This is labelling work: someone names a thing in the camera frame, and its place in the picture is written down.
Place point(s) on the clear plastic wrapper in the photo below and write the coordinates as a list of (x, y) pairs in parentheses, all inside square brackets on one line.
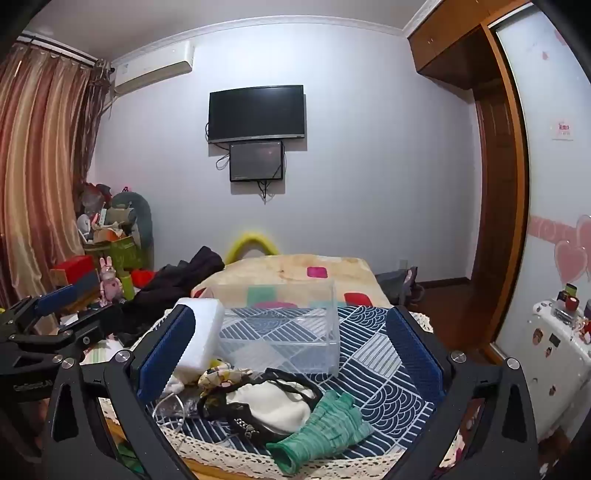
[(173, 408)]

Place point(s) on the red box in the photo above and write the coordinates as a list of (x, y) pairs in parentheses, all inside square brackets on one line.
[(74, 267)]

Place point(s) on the paper note with red print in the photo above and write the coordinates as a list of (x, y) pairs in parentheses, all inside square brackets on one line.
[(563, 130)]

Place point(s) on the black wall television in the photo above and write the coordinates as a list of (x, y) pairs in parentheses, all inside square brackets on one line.
[(256, 113)]

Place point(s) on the green bottle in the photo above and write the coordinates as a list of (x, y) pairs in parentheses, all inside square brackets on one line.
[(128, 288)]

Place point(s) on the small black wall monitor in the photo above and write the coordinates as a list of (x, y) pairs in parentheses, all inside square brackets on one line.
[(256, 161)]

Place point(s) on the curtain rail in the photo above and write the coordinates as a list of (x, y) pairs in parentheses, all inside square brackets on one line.
[(60, 48)]

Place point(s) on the red cloth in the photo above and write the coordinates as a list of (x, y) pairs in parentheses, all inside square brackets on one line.
[(144, 278)]

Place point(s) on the pile of household clutter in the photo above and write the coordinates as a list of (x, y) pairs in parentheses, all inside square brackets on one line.
[(99, 217)]

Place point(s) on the pink bunny plush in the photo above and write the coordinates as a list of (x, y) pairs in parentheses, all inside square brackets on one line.
[(110, 281)]

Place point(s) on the striped brown curtain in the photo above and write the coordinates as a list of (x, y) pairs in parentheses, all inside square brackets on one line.
[(41, 175)]

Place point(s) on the black clothing heap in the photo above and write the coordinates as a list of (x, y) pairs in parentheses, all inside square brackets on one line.
[(178, 284)]

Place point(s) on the green box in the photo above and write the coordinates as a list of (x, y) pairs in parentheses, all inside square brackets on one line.
[(123, 256)]

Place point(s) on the beige blanket with coloured squares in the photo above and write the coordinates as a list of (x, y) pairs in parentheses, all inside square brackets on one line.
[(286, 270)]

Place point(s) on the green knitted glove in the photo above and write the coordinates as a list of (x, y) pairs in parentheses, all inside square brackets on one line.
[(325, 427)]

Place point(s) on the blue white patterned cloth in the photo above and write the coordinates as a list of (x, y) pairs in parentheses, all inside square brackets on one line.
[(383, 369)]

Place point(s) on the floral fabric scrunchie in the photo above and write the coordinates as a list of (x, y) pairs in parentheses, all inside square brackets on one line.
[(216, 376)]

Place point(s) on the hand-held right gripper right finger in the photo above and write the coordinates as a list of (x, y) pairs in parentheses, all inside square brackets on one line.
[(416, 353)]

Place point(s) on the red jar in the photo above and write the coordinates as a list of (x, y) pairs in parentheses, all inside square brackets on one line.
[(573, 303)]

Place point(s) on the white air conditioner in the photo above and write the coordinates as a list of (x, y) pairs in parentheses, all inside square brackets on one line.
[(154, 69)]

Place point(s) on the pink heart sticker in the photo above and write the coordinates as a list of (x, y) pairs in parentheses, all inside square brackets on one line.
[(570, 261)]

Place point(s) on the clear plastic box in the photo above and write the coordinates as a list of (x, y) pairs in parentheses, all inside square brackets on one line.
[(281, 330)]

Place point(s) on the wooden wardrobe frame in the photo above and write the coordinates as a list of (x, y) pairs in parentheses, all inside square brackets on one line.
[(501, 207)]

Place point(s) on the wooden overhead cabinet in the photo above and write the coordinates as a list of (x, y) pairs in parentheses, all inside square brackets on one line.
[(450, 41)]

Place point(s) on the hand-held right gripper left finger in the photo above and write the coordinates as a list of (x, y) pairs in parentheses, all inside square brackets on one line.
[(165, 356)]

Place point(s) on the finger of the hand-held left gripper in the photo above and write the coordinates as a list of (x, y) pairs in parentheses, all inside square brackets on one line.
[(60, 297), (87, 334)]

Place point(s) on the white foam sponge block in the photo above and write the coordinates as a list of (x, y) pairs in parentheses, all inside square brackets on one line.
[(201, 341)]

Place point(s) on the frosted sliding door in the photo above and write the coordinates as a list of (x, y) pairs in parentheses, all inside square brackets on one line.
[(549, 194)]

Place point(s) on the dark bag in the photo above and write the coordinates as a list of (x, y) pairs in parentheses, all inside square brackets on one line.
[(397, 284)]

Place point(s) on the white cabinet with stickers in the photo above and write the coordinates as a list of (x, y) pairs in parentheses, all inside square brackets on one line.
[(554, 369)]

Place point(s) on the grey green long pillow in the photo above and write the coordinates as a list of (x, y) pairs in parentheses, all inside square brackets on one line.
[(143, 217)]

